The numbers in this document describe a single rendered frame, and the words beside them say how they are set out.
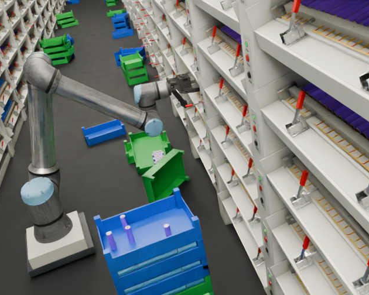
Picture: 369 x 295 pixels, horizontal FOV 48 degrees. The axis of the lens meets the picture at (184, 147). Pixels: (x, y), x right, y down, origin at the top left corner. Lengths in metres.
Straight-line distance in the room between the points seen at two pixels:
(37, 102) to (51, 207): 0.50
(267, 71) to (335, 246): 0.42
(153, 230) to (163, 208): 0.10
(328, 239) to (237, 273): 1.00
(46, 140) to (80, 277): 0.67
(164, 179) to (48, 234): 0.72
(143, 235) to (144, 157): 1.37
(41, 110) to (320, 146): 1.47
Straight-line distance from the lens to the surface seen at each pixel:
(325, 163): 0.80
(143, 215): 1.46
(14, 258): 2.37
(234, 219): 1.87
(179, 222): 1.41
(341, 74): 0.67
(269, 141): 1.09
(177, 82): 2.08
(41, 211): 2.07
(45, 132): 2.10
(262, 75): 1.01
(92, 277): 2.05
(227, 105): 1.53
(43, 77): 1.87
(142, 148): 2.77
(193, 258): 1.37
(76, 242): 2.08
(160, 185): 2.39
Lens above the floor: 1.36
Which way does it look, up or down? 29 degrees down
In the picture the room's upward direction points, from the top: 11 degrees counter-clockwise
